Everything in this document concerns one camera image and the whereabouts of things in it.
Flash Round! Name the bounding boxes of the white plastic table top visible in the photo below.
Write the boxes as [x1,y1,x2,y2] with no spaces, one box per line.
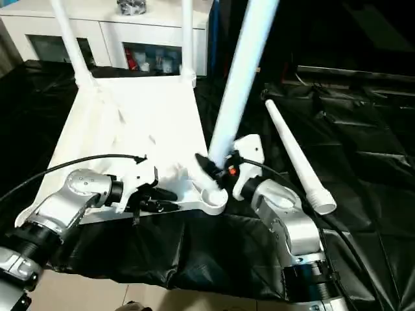
[14,72,228,228]

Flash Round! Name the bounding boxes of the white plastic table leg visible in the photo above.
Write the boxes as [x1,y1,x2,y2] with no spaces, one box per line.
[179,0,198,86]
[198,0,282,198]
[263,98,338,217]
[49,0,99,91]

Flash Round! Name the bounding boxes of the red bottle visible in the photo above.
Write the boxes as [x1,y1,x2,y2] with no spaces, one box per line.
[125,46,136,71]

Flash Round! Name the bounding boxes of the long black bar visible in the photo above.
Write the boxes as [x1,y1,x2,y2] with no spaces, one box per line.
[296,65,415,86]

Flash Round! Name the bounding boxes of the white glass-door cabinet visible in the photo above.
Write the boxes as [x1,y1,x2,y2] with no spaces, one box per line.
[0,0,212,78]

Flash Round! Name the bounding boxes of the dark objects on cabinet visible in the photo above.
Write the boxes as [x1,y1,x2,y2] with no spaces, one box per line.
[115,0,147,16]

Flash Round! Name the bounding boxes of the grey curtain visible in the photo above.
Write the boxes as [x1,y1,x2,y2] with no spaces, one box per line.
[0,19,24,78]

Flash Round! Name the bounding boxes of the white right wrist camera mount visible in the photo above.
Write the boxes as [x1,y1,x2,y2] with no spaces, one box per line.
[231,133,266,201]

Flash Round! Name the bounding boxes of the black left wrist camera cable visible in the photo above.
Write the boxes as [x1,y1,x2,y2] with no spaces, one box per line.
[0,153,149,204]

